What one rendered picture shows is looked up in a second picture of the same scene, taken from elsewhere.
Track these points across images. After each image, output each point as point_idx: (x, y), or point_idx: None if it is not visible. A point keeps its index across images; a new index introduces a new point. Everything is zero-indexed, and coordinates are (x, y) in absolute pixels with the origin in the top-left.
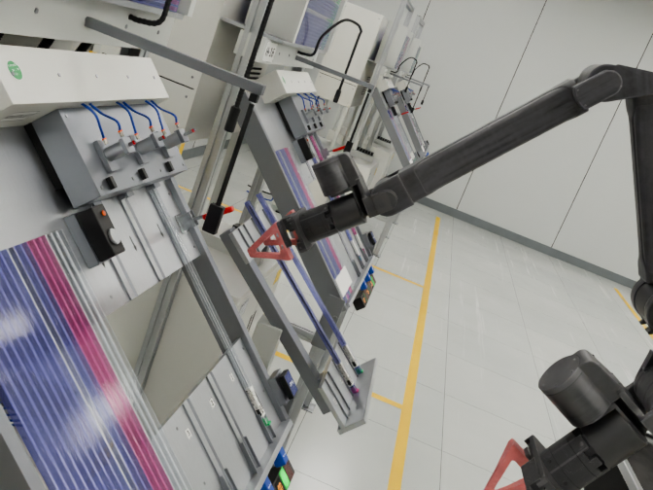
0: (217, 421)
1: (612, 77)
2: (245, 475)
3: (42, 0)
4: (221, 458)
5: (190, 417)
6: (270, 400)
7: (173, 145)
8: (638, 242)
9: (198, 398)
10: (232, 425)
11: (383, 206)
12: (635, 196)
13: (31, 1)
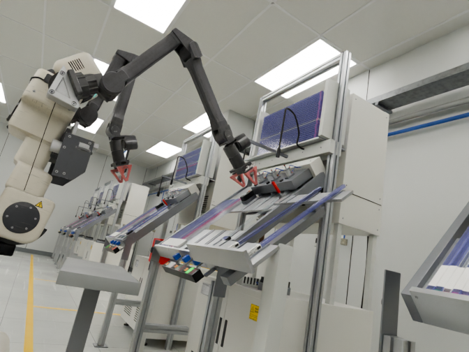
0: (209, 238)
1: None
2: None
3: (273, 158)
4: (197, 243)
5: (209, 232)
6: None
7: (286, 174)
8: (137, 76)
9: (216, 231)
10: (209, 242)
11: None
12: (151, 66)
13: (271, 158)
